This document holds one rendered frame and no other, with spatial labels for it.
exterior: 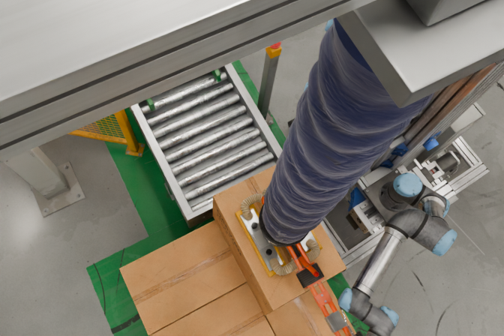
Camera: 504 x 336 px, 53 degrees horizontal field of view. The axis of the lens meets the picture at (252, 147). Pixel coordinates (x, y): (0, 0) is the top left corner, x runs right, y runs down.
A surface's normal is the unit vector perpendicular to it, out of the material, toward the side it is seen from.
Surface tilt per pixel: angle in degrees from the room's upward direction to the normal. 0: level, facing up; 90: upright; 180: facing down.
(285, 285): 1
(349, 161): 79
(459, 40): 1
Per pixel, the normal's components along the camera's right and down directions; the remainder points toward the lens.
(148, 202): 0.06, -0.36
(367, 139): -0.18, 0.76
